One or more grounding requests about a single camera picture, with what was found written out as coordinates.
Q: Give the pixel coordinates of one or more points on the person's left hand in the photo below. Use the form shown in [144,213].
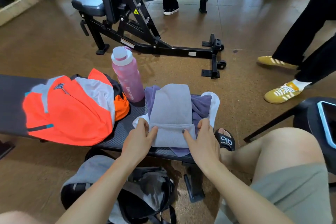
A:
[136,143]

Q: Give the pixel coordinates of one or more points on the person's right hand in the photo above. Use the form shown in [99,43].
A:
[206,149]

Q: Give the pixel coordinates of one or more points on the person's left thumb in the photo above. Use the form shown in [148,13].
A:
[153,133]

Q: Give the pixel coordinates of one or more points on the person's right thumb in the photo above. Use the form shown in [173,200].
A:
[189,137]

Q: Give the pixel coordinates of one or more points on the grey towel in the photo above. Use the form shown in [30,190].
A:
[170,108]

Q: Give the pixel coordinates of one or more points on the person's left forearm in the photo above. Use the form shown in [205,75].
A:
[99,192]

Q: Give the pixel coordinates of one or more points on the person's right forearm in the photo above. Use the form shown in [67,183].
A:
[236,197]

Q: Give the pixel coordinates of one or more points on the purple towel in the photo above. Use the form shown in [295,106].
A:
[200,109]

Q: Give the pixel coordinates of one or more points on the black slide sandal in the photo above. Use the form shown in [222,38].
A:
[225,141]

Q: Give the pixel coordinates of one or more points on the white towel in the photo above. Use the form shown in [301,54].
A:
[214,107]

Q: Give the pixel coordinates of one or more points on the grey black backpack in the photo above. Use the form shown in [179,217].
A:
[149,192]

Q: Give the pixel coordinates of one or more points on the pink water bottle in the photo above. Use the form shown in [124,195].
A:
[128,78]

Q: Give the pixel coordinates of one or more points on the orange grey jacket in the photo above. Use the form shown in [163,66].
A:
[70,111]

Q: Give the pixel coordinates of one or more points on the person's right leg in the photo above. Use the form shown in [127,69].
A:
[286,150]

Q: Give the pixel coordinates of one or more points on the person's leg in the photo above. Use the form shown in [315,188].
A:
[13,218]
[286,150]

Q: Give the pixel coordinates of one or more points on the yellow striped sneaker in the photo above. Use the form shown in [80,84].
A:
[282,94]
[274,61]

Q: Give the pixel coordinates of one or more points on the black adjustable weight bench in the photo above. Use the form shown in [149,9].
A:
[136,24]

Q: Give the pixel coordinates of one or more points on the black stool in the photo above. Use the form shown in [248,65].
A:
[304,116]

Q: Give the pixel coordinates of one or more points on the grey-green shorts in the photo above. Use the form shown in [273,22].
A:
[291,195]

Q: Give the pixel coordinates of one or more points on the phone in blue case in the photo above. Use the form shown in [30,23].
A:
[328,121]

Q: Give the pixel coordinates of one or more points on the black flat bench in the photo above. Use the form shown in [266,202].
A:
[13,105]

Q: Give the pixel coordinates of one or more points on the person's left leg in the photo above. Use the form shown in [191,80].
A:
[13,218]

